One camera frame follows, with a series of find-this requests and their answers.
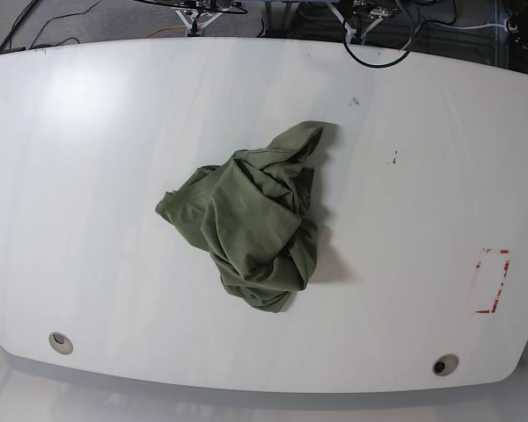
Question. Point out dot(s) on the green t-shirt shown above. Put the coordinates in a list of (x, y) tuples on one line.
[(252, 216)]

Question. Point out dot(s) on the red tape rectangle marking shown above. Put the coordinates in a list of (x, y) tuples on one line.
[(490, 274)]

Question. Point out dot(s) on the right table cable grommet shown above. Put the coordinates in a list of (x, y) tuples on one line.
[(445, 365)]

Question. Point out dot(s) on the table cable grommet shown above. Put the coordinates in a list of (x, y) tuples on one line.
[(60, 343), (445, 365)]

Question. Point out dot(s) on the left table cable grommet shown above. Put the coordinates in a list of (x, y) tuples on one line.
[(60, 343)]

